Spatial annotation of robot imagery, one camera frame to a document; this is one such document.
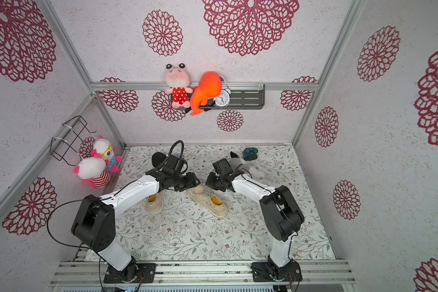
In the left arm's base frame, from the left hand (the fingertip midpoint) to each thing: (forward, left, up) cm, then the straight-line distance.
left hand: (197, 184), depth 88 cm
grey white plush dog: (+12, -24, -3) cm, 27 cm away
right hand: (+3, -4, -2) cm, 5 cm away
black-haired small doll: (+20, +25, -4) cm, 32 cm away
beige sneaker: (-8, +20, -4) cm, 22 cm away
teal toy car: (+25, -29, -7) cm, 39 cm away
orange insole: (-5, -8, -7) cm, 12 cm away
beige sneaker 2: (-3, -2, -6) cm, 7 cm away
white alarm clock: (+34, -13, +24) cm, 44 cm away
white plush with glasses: (+16, +48, +7) cm, 51 cm away
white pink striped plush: (+4, +49, +7) cm, 50 cm away
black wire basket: (+6, +52, +20) cm, 56 cm away
